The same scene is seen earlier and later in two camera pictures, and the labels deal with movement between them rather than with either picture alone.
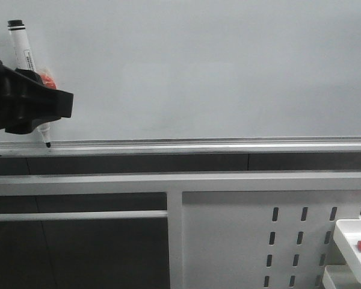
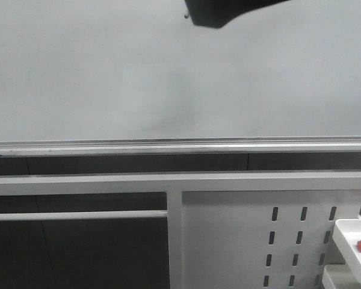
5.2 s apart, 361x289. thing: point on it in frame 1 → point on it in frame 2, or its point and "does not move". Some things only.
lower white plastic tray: x=339 y=276 does not move
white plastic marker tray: x=354 y=238 does not move
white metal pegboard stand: x=226 y=230 does not move
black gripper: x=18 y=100 → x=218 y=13
